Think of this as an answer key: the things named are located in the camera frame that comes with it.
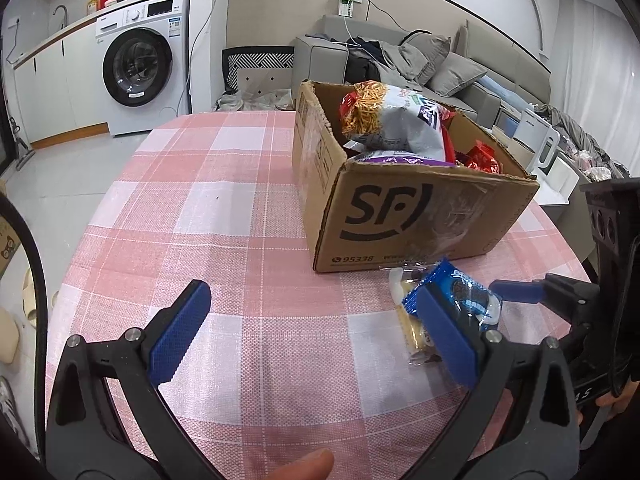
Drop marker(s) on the pink plaid tablecloth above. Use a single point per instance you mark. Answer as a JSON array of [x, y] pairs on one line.
[[225, 210]]

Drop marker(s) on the purple snack packet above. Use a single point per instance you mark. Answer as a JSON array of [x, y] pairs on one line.
[[400, 159]]

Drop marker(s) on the noodle snack bag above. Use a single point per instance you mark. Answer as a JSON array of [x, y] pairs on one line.
[[395, 115]]

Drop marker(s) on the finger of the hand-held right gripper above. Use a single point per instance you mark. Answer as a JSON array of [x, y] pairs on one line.
[[520, 291]]

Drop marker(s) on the person's left hand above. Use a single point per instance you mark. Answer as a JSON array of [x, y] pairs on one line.
[[305, 467]]

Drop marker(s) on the brown cardboard box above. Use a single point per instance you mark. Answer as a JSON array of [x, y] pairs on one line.
[[380, 210]]

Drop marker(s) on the grey clothing heap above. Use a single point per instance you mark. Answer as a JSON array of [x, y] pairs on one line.
[[580, 140]]

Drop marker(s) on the grey pillow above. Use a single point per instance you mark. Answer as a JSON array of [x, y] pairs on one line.
[[457, 75], [425, 57]]

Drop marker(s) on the curved faucet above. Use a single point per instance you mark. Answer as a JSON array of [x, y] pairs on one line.
[[60, 10]]

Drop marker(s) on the blue cookie packet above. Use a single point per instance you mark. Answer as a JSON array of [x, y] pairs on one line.
[[460, 290]]

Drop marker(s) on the grey cloth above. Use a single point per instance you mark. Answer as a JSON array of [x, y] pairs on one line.
[[255, 100]]

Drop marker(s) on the red snack packet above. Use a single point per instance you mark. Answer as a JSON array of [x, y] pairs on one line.
[[480, 157]]

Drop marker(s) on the yellow bottle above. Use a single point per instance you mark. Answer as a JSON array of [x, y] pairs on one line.
[[91, 5]]

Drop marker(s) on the grey sofa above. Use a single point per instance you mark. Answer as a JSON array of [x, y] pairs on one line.
[[500, 65]]

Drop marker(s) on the wall outlet with charger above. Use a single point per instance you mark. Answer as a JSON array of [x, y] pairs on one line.
[[347, 2]]

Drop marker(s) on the dark clothing pile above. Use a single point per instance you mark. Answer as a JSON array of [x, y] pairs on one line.
[[362, 62]]

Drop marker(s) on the white counter cabinet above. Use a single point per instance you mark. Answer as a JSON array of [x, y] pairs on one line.
[[60, 90]]

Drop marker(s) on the white box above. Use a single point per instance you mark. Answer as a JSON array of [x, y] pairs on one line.
[[560, 180]]

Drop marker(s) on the clear-wrapped pastry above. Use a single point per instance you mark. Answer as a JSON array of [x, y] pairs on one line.
[[412, 332]]

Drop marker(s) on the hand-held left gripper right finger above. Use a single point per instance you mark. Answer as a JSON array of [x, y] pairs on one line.
[[447, 335]]

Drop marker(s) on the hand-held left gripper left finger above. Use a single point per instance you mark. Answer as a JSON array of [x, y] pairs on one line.
[[180, 330]]

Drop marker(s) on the person's right hand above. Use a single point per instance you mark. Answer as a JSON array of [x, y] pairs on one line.
[[617, 401]]

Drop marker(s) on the white washing machine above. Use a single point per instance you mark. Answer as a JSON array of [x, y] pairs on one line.
[[145, 70]]

